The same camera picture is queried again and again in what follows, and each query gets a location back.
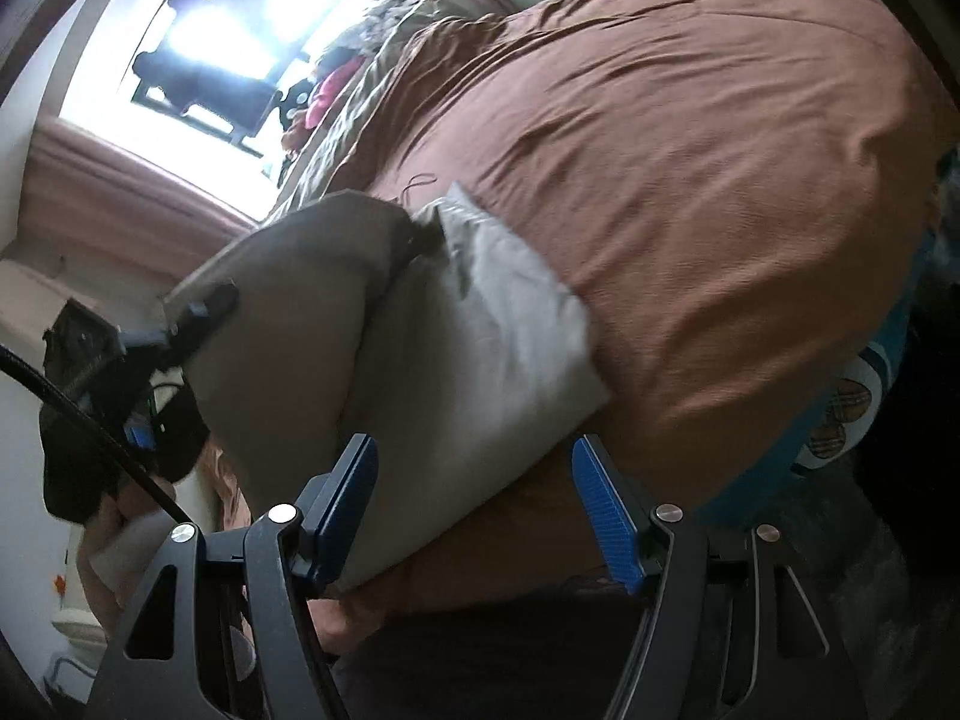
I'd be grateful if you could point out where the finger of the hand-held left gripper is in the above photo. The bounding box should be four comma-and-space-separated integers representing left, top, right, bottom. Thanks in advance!
120, 281, 241, 365

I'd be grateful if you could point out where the pink cloth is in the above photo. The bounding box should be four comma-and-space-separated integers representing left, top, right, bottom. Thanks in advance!
302, 62, 362, 130

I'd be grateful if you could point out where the white plastic object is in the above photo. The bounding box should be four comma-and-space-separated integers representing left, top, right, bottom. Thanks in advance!
47, 606, 111, 662

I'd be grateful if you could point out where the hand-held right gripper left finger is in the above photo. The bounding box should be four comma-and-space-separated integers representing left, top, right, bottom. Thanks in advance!
90, 433, 380, 720

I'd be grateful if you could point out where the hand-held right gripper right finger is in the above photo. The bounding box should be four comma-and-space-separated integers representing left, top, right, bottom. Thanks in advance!
570, 433, 867, 720

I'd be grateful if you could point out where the person's left hand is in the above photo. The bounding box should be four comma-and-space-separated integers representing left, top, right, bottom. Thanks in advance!
77, 490, 164, 610

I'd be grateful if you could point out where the large beige garment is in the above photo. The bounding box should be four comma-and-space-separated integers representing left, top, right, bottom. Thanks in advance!
163, 181, 612, 595

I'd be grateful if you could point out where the blue printed cloth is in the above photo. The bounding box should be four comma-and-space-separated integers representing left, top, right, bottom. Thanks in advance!
705, 225, 940, 535

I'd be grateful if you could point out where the pile of mixed clothes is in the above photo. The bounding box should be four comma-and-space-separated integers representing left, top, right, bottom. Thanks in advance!
277, 0, 452, 166

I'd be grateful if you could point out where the beige duvet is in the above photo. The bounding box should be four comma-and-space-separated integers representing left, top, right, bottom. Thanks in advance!
268, 0, 481, 220

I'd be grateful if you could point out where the brown bed sheet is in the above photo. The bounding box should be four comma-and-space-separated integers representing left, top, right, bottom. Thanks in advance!
262, 0, 960, 620

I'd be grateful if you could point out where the bright window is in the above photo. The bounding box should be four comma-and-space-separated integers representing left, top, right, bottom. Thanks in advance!
56, 0, 377, 160

